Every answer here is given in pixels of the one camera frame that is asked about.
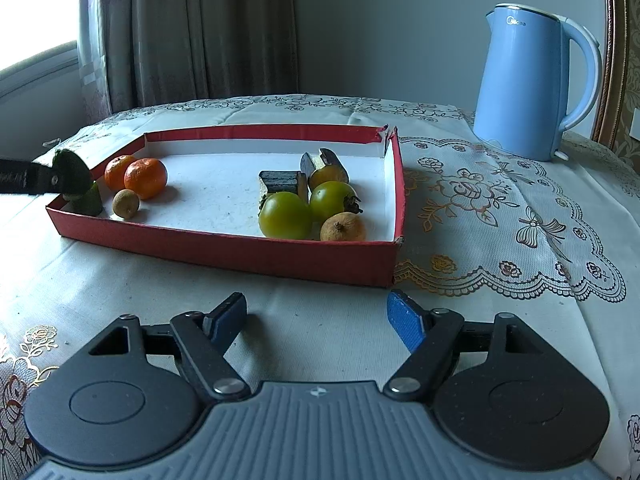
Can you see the window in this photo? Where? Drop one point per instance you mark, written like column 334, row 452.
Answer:
column 35, row 0

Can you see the blue electric kettle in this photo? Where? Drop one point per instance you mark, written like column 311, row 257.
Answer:
column 520, row 85

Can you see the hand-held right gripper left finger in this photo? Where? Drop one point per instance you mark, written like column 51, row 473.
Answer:
column 230, row 317

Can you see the dark green fruit with stem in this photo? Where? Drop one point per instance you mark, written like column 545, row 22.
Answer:
column 75, row 170

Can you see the dark cucumber chunk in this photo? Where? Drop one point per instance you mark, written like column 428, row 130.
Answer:
column 282, row 180

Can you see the brown longan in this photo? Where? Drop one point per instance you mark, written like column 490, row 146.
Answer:
column 125, row 204
column 342, row 228

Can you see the red cardboard box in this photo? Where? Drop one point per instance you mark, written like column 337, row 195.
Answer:
column 225, row 255

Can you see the cut green fruit piece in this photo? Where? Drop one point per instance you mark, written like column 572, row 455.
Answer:
column 90, row 202

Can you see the brown curtain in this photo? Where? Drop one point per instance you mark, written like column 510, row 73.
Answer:
column 200, row 25

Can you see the white wall socket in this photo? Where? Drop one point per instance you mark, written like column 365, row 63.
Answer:
column 636, row 127

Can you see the orange mandarin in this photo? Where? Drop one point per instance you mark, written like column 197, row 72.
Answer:
column 116, row 172
column 145, row 178

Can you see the white sheer curtain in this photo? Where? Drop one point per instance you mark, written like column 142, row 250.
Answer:
column 92, row 75

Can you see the large cucumber piece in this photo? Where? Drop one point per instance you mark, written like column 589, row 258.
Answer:
column 330, row 172

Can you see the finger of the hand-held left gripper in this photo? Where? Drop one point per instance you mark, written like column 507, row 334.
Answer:
column 45, row 177

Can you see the dark wooden frame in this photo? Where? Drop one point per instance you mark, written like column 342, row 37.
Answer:
column 611, row 35

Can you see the green tomato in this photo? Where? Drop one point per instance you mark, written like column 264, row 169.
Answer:
column 332, row 201
column 285, row 216

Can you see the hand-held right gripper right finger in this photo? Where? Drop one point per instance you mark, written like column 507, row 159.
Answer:
column 407, row 317

